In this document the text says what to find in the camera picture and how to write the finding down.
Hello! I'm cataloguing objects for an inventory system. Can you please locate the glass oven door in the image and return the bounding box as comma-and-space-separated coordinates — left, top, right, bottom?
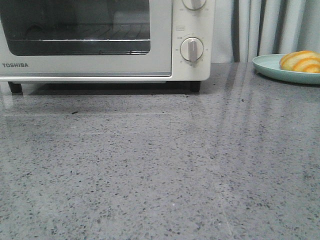
0, 0, 173, 77

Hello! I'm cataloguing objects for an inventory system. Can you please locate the golden croissant bread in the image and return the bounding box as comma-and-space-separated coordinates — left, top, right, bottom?
279, 50, 320, 74

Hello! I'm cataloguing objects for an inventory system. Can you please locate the lower oven dial knob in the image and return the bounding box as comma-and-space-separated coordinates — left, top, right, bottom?
180, 37, 204, 63

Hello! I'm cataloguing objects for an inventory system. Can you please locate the oven dial knob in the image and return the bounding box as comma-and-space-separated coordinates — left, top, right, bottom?
182, 0, 206, 11
180, 37, 204, 63

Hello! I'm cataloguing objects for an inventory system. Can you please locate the upper oven dial knob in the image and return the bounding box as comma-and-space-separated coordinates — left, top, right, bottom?
182, 0, 206, 11

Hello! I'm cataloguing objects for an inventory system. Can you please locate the white Toshiba toaster oven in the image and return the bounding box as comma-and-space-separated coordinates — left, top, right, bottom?
0, 0, 216, 93

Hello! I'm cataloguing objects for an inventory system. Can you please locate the grey pleated curtain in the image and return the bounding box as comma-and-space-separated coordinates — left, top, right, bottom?
211, 0, 320, 63

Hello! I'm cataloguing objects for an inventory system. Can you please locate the light green round plate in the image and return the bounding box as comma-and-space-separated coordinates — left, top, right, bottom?
252, 54, 320, 85

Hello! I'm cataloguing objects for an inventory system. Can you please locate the metal wire oven rack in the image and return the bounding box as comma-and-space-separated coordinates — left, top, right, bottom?
4, 23, 151, 56

